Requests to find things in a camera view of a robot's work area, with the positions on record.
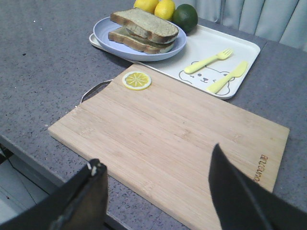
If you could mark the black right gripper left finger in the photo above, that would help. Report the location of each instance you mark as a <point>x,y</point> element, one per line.
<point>80,204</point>

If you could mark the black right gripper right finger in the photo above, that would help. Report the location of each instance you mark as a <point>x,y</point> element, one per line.
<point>242,204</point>

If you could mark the blue plate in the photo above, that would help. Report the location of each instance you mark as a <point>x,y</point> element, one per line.
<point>104,26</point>

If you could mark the bread slice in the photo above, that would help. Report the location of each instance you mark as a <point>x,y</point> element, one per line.
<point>123,36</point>
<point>146,25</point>

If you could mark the white bear tray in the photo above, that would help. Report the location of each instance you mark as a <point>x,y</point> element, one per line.
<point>203,43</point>

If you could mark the wooden cutting board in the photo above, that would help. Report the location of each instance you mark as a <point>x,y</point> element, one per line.
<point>158,142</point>

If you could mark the yellow plastic knife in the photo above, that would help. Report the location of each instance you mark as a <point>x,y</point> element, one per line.
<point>237,72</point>

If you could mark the lemon slice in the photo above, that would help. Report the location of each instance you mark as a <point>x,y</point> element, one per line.
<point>136,80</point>

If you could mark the yellow plastic fork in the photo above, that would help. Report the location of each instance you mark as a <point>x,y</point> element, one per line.
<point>200,64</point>

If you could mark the grey curtain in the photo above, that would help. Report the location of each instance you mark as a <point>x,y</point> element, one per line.
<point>283,21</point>

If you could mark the green lime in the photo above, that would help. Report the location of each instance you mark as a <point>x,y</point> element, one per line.
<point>186,17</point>

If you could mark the left yellow lemon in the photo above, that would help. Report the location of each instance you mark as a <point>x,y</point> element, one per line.
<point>146,5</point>

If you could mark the yellow lemon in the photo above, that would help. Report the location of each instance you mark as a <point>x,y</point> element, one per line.
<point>146,5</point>
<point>165,9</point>

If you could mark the right yellow lemon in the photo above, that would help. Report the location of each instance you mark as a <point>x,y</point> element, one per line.
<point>165,9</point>

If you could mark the metal cutting board handle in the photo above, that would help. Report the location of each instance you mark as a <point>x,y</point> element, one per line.
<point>94,90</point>

